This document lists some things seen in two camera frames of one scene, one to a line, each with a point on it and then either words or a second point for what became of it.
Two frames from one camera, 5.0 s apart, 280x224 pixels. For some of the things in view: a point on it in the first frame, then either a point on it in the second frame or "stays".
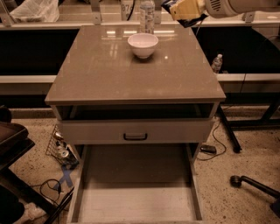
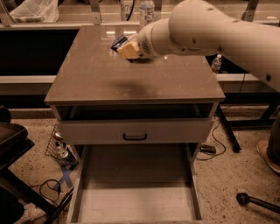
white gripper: [212, 6] -> [143, 43]
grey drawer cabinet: [135, 100] stays
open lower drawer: [136, 184] stays
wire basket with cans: [59, 150] stays
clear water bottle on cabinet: [147, 17] stays
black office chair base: [236, 181] -> [243, 199]
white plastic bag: [37, 10] stays
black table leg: [235, 144] stays
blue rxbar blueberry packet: [167, 4] -> [117, 41]
